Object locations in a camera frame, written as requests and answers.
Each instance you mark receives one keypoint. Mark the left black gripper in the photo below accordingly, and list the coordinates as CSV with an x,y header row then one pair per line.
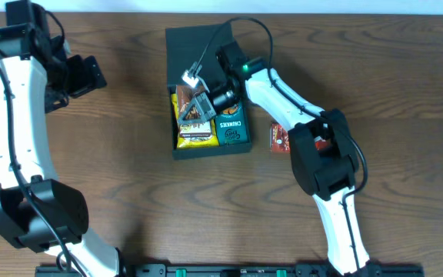
x,y
91,72

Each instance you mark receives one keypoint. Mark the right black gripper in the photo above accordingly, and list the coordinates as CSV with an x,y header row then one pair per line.
x,y
208,105

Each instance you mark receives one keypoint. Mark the brown Pocky snack box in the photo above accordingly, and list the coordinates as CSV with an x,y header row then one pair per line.
x,y
185,94

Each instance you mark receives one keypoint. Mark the teal Chunkies cookie box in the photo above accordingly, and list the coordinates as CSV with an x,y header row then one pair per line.
x,y
230,125

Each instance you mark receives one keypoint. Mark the yellow Hacks candy bag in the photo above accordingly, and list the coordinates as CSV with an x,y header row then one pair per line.
x,y
196,140

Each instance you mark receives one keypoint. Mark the red Hello Panda box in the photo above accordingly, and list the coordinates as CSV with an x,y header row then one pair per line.
x,y
279,140

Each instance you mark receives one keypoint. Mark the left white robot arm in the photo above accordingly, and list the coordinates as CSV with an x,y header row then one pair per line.
x,y
38,75

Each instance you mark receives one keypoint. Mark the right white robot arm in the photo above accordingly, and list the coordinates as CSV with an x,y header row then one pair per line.
x,y
324,156

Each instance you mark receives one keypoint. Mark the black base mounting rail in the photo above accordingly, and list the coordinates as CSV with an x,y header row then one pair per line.
x,y
299,270

